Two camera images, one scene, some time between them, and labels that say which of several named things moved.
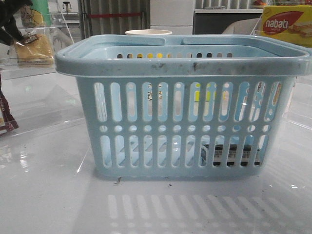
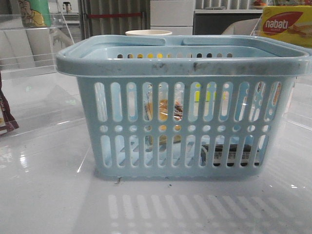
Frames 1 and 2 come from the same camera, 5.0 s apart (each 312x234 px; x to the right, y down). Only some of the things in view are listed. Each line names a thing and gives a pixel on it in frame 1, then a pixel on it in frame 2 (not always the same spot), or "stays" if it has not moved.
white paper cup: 147,32 stays
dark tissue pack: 232,155 stays
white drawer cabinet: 176,16 stays
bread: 34,51 → 163,116
